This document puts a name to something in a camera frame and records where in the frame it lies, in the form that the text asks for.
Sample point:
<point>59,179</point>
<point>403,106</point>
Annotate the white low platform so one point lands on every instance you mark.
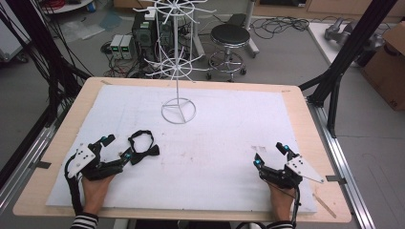
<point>324,41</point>

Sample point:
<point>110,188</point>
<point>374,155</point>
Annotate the white desk leg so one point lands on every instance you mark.
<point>251,31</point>

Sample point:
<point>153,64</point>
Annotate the black bow tie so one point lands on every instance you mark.
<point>144,149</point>

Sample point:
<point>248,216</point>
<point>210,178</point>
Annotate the black computer tower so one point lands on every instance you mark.
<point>143,35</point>

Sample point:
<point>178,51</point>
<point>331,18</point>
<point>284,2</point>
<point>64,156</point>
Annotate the white foam mat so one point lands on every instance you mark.
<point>203,152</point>

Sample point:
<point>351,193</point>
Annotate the black metal frame post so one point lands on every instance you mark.
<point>44,51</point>
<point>344,63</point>

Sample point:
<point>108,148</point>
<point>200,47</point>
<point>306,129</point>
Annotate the brown cardboard box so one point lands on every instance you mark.
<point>387,70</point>

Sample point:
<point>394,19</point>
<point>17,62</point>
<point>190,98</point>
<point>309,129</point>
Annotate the person's right hand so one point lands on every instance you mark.
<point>281,200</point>

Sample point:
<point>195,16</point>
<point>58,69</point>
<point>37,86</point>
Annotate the grey bench power supply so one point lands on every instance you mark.
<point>127,47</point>
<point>116,46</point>

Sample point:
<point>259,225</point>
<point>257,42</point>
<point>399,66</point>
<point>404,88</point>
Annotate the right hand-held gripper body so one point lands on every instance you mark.
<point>280,176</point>

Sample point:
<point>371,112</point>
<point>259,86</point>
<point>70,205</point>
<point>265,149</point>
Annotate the wooden table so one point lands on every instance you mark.
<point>312,127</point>

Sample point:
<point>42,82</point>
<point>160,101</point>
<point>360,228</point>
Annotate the person's left hand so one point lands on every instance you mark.
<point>95,194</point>

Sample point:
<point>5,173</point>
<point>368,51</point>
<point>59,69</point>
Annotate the clear plastic sheet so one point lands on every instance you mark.
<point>82,30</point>

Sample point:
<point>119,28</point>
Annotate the aluminium rail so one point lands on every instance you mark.
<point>344,165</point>
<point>22,165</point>

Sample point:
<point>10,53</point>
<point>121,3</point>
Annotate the thin wooden stick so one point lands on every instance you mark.
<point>324,206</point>

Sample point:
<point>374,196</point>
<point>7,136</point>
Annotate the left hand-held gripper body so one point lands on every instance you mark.
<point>95,168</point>

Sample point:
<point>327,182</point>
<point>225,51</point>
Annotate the black round stool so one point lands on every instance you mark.
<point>230,36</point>

